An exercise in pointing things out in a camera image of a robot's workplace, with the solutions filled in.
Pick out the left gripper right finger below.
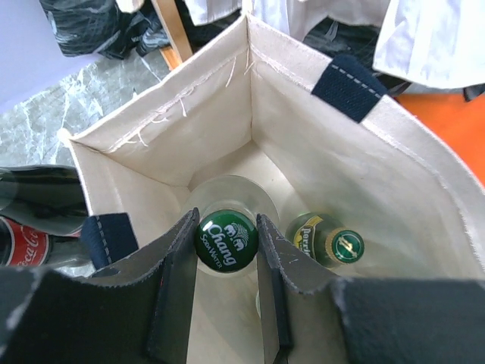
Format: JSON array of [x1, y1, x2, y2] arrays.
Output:
[[257, 215, 484, 363]]

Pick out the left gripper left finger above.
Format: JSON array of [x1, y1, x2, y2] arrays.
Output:
[[1, 209, 199, 363]]

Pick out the dark green glass bottle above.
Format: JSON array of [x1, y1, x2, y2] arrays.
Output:
[[285, 212, 365, 268]]

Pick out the clear chang bottle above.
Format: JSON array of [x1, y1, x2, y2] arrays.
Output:
[[181, 175, 280, 278], [255, 290, 261, 319]]

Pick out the coca-cola glass bottle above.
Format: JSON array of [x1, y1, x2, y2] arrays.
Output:
[[1, 165, 92, 268]]

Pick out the beige canvas tote bag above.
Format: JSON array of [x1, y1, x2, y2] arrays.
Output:
[[64, 15, 484, 363]]

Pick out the folded orange cloth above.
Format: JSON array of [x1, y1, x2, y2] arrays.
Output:
[[396, 93, 485, 182]]

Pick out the dark shark print garment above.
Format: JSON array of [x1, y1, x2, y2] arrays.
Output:
[[40, 1, 379, 64]]

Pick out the white pleated garment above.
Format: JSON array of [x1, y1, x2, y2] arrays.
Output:
[[175, 1, 484, 99]]

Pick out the wooden clothes rack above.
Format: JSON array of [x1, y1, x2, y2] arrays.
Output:
[[152, 0, 193, 71]]

